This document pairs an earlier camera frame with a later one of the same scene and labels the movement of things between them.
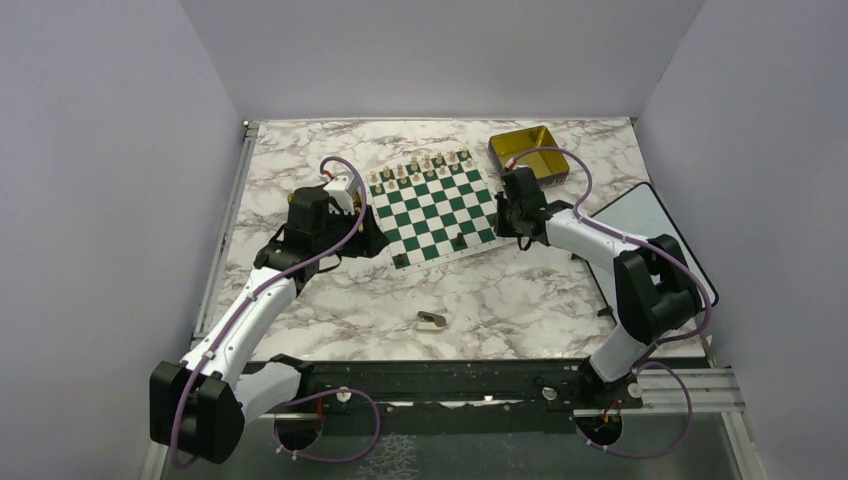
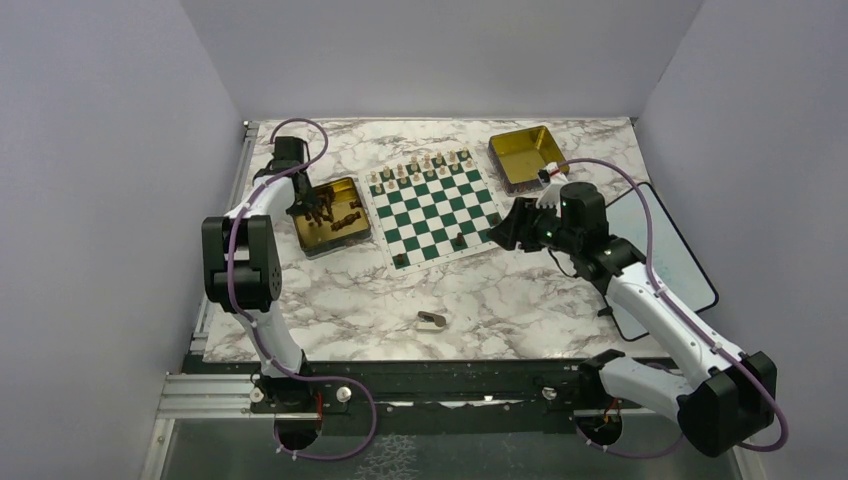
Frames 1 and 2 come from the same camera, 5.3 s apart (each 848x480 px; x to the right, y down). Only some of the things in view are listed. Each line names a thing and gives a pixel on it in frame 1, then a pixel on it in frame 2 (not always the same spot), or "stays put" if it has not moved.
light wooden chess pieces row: [420, 167] stays put
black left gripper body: [339, 223] → [306, 201]
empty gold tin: [549, 166] stays put
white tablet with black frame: [641, 213] stays put
